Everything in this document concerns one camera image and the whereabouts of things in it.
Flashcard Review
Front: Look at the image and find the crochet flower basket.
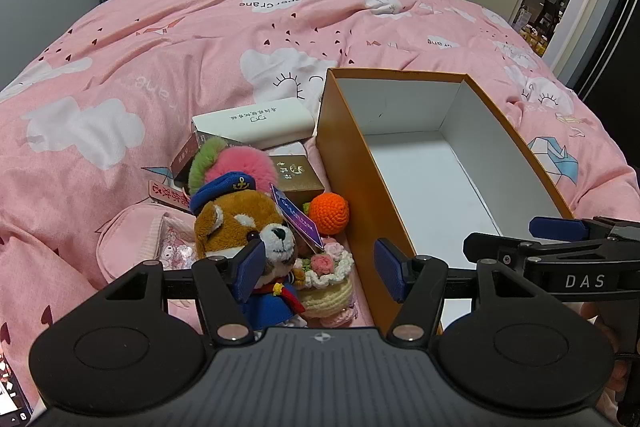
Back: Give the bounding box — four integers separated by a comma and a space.
294, 241, 362, 329

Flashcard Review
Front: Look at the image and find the orange cardboard box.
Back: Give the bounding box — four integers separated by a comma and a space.
315, 67, 577, 342

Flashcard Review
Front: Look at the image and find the dark printed cloth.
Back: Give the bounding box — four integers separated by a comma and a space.
0, 341, 34, 424

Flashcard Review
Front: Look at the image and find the pink zip pouch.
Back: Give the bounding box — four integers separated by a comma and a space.
95, 204, 202, 289

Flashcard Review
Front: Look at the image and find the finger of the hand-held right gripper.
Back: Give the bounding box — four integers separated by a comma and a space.
462, 232, 557, 279
529, 215, 627, 242

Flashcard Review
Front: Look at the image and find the pink and green fluffy pompom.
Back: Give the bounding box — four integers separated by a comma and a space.
187, 136, 282, 204

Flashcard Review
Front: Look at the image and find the red panda sailor plush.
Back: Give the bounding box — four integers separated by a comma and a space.
189, 174, 309, 331

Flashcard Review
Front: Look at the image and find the brown box with gold print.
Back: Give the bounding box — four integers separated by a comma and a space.
267, 141, 327, 208

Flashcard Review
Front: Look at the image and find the dark wardrobe panel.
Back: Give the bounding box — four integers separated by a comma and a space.
575, 0, 640, 108

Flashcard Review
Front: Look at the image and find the red patterned tag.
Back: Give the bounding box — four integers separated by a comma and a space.
147, 179, 194, 214

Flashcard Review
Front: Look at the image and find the purple hang tag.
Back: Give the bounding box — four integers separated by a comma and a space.
269, 182, 324, 254

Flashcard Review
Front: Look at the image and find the white rectangular box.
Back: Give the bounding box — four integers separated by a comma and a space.
191, 96, 316, 146

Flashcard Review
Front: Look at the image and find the small maroon box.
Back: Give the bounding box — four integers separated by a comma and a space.
169, 132, 236, 192

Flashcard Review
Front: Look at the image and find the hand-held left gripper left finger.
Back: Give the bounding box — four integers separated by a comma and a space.
100, 238, 267, 349

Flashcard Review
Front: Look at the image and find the orange crochet ball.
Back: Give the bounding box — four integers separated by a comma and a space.
306, 192, 350, 236

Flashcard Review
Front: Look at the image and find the pink cloud-print duvet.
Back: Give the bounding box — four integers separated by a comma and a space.
0, 0, 640, 413

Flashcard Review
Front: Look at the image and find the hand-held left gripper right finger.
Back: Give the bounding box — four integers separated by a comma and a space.
373, 237, 538, 349

